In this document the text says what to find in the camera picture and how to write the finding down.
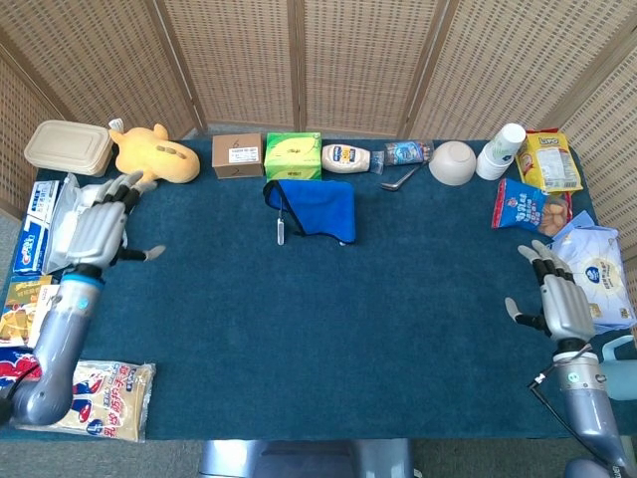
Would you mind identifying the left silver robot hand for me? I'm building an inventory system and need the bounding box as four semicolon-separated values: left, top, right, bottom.
65;170;167;274

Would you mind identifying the blue cookie snack bag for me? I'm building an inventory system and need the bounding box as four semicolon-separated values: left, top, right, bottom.
491;177;573;239

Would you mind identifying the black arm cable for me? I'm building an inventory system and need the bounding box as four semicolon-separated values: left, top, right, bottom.
0;367;41;427
528;365;611;464

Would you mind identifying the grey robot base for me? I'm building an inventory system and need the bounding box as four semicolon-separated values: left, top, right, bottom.
198;438;414;478

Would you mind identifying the white plastic bag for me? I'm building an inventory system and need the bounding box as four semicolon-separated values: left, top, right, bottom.
42;172;130;275

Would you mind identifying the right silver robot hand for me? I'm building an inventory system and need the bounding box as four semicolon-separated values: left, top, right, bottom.
504;239;597;344

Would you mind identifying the yellow snack bag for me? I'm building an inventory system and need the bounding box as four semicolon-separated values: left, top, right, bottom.
515;128;584;194

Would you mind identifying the red and blue snack bag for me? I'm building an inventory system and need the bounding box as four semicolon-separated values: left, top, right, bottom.
0;347;44;392

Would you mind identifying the grey and blue cloth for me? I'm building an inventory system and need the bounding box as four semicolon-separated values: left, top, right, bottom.
262;178;357;246

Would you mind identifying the blue toothpaste box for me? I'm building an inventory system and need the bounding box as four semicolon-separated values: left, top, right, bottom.
12;213;61;277

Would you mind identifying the beige lidded lunch box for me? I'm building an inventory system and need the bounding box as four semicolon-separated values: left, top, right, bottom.
23;119;114;178

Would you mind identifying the white box black print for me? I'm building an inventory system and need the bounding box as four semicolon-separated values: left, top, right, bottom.
27;284;64;350

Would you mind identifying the stack of paper cups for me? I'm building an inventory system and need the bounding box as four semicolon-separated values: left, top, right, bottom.
475;122;528;181

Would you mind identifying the metal towel rack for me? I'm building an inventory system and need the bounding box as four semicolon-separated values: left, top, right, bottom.
276;198;349;249

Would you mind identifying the white toothpaste box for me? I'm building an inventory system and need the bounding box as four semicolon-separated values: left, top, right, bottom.
23;179;61;225

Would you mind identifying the green tissue pack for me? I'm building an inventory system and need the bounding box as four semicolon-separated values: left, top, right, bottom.
263;130;323;183

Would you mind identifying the mayonnaise squeeze bottle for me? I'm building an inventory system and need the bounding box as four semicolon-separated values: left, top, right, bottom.
320;142;373;174

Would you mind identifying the blue carpet table mat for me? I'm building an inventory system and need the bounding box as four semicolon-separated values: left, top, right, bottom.
0;137;623;443

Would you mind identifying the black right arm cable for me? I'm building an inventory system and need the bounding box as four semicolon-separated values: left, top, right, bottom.
528;365;611;464

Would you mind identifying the beige bowl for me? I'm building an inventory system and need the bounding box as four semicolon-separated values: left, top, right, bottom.
428;140;478;187

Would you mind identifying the brown cardboard box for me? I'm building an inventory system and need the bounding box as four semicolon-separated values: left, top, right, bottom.
211;131;265;180

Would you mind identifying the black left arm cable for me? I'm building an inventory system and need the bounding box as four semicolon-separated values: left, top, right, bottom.
0;367;41;427

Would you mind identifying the beige glove pack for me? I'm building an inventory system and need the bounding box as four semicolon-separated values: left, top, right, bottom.
14;358;156;444

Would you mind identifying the yellow snack box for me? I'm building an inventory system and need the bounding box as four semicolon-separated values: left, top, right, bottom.
0;274;54;348

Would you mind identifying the pale blue tissue bag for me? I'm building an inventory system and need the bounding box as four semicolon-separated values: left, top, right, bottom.
545;210;637;336

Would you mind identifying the yellow plush toy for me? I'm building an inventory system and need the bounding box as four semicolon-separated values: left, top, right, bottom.
107;118;201;188

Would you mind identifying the woven folding screen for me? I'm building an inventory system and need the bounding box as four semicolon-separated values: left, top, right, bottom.
0;0;637;260

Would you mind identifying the clear plastic water bottle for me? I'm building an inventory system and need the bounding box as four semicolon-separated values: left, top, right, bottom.
370;139;435;175

